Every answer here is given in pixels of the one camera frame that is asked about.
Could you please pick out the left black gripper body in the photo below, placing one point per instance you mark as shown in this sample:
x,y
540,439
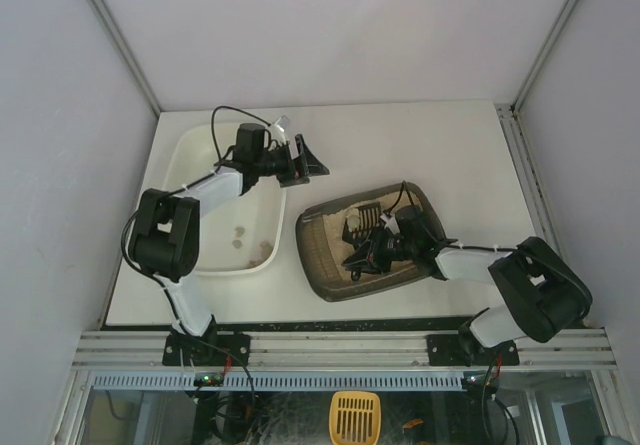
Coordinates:
x,y
295,163

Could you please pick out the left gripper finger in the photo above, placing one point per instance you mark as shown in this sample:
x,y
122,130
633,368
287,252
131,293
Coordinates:
x,y
293,182
306,163

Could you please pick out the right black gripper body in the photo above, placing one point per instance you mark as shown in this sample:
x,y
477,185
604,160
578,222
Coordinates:
x,y
373,251

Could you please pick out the black litter scoop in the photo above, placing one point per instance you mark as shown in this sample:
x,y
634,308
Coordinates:
x,y
370,219

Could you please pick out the dark brown litter box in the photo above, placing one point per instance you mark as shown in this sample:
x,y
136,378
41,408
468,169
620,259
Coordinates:
x,y
322,251

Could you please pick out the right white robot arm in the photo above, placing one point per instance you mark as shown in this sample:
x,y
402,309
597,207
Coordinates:
x,y
541,294

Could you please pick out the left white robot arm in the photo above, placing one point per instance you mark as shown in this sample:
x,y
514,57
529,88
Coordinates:
x,y
161,240

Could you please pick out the litter clump in scoop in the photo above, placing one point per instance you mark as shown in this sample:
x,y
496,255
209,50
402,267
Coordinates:
x,y
352,219

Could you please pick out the yellow litter scoop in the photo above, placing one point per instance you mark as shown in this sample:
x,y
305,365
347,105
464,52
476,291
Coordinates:
x,y
355,417

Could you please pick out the white plastic tray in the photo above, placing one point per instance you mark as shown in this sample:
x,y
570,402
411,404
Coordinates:
x,y
260,211

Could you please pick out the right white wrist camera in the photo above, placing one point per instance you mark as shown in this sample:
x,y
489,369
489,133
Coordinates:
x,y
390,222

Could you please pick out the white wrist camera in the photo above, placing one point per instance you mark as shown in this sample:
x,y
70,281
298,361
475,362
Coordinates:
x,y
390,222
279,130

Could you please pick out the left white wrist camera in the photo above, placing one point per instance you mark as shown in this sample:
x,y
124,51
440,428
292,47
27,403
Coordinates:
x,y
279,130

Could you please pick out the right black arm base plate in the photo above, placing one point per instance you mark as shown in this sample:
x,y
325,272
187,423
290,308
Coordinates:
x,y
448,350

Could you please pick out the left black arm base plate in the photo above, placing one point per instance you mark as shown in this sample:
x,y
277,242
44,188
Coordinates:
x,y
183,350

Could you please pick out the aluminium front rail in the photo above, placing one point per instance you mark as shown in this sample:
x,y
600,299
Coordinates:
x,y
577,349

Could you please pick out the grey slotted cable duct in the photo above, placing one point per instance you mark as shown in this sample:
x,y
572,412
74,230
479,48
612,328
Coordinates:
x,y
281,381

